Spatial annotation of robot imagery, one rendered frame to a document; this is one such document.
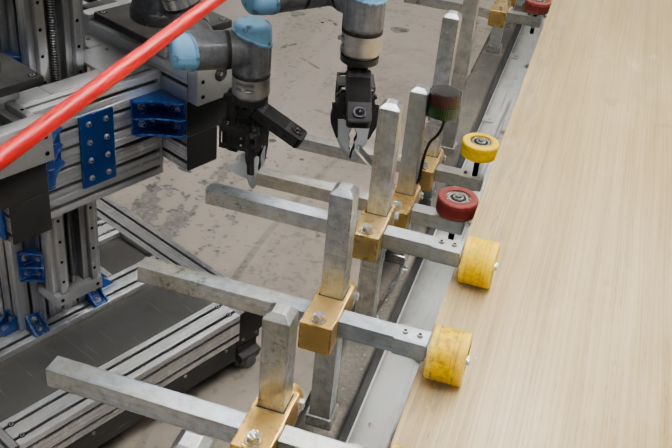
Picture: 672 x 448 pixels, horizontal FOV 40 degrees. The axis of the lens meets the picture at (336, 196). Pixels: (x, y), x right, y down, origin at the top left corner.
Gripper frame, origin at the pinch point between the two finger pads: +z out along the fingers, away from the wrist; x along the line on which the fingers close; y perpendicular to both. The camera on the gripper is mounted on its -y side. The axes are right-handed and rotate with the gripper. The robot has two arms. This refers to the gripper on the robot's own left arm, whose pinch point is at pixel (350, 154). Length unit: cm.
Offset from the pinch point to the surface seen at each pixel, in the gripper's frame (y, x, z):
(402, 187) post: 2.5, -11.4, 8.4
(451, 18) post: 25.8, -20.6, -18.9
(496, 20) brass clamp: 113, -52, 14
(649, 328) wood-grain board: -41, -47, 7
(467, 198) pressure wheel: -3.8, -23.2, 6.3
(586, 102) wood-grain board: 44, -60, 7
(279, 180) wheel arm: 7.5, 13.2, 11.3
